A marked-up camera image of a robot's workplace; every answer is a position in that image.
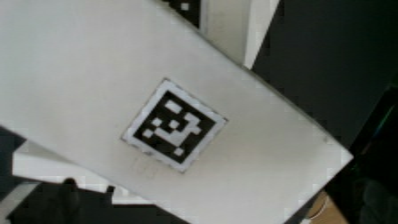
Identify white cabinet top block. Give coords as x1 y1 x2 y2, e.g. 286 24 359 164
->
0 0 352 224

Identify white L-shaped fence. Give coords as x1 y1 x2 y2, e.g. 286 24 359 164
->
12 141 151 205

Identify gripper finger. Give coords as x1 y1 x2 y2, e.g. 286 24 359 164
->
0 179 114 224

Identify white cabinet body box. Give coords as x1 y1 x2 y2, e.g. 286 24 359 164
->
160 0 281 68

